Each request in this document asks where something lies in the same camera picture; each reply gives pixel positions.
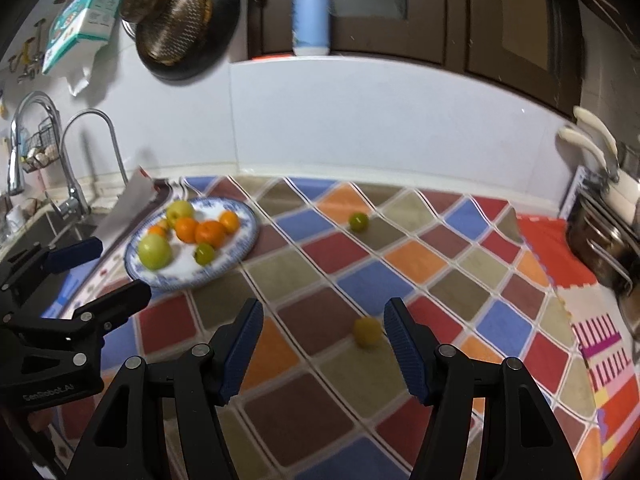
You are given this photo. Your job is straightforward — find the metal wall hooks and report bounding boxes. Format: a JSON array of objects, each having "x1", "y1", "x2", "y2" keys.
[{"x1": 10, "y1": 17, "x2": 48, "y2": 83}]

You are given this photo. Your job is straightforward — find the blue rimmed white plate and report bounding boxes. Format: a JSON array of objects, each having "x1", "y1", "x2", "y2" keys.
[{"x1": 124, "y1": 197, "x2": 260, "y2": 290}]

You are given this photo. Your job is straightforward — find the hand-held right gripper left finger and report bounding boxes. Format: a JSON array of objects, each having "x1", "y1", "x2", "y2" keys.
[{"x1": 70, "y1": 297, "x2": 266, "y2": 480}]

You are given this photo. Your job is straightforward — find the slim chrome faucet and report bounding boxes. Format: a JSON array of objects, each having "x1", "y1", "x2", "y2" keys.
[{"x1": 60, "y1": 109, "x2": 130, "y2": 188}]

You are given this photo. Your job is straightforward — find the green paper towel pack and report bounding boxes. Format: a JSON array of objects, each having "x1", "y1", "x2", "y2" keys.
[{"x1": 41, "y1": 0, "x2": 132, "y2": 97}]

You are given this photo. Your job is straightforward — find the red foam mat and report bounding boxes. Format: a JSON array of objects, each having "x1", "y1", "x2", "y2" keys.
[{"x1": 515, "y1": 212, "x2": 601, "y2": 291}]

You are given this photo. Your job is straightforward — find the black frying pan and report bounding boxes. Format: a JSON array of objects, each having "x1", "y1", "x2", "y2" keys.
[{"x1": 134, "y1": 0, "x2": 242, "y2": 82}]

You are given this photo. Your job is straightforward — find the small yellow fruit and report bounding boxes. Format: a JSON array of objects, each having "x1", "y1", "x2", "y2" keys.
[{"x1": 353, "y1": 316, "x2": 383, "y2": 349}]

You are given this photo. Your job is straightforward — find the steel kitchen sink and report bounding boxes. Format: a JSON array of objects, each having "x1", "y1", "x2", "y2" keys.
[{"x1": 0, "y1": 207, "x2": 98, "y2": 261}]

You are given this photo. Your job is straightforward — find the copper colander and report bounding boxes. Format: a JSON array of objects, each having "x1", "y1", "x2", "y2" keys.
[{"x1": 135, "y1": 0, "x2": 211, "y2": 66}]

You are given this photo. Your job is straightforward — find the steel pot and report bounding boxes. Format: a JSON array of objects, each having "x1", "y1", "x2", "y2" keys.
[
  {"x1": 615, "y1": 280, "x2": 640, "y2": 341},
  {"x1": 565, "y1": 192, "x2": 640, "y2": 291}
]

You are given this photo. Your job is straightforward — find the cream handled saucepan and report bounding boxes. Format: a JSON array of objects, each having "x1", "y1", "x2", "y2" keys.
[
  {"x1": 572, "y1": 105, "x2": 640, "y2": 181},
  {"x1": 557, "y1": 126, "x2": 640, "y2": 201}
]

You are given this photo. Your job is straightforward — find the large green apple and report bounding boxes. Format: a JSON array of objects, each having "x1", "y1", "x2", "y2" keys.
[{"x1": 137, "y1": 234, "x2": 174, "y2": 270}]

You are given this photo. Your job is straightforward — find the large chrome faucet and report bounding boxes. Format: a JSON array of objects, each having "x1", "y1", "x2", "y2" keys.
[{"x1": 7, "y1": 91, "x2": 93, "y2": 221}]

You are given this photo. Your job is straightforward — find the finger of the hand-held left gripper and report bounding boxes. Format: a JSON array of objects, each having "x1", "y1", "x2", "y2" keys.
[
  {"x1": 0, "y1": 238, "x2": 105, "y2": 302},
  {"x1": 69, "y1": 279, "x2": 153, "y2": 334}
]

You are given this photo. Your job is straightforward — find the black wire basket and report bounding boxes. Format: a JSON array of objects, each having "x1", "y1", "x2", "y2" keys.
[{"x1": 20, "y1": 117, "x2": 63, "y2": 173}]

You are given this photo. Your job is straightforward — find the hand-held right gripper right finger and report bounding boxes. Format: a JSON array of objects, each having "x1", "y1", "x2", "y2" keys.
[{"x1": 382, "y1": 297, "x2": 583, "y2": 480}]

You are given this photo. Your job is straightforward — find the blue white pump bottle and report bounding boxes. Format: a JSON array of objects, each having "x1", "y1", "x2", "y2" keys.
[{"x1": 291, "y1": 0, "x2": 333, "y2": 57}]

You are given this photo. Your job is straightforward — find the dark wooden window frame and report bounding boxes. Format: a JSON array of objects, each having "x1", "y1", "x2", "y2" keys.
[{"x1": 247, "y1": 0, "x2": 586, "y2": 116}]

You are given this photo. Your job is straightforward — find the colourful checked table mat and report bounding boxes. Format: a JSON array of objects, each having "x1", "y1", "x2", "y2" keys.
[{"x1": 50, "y1": 175, "x2": 606, "y2": 480}]

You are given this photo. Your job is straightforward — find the pink striped mat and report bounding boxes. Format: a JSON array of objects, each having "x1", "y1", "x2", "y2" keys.
[{"x1": 555, "y1": 285, "x2": 632, "y2": 480}]

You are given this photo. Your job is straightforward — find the silver foil strip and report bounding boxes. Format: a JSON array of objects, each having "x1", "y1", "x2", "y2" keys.
[{"x1": 92, "y1": 165, "x2": 168, "y2": 246}]

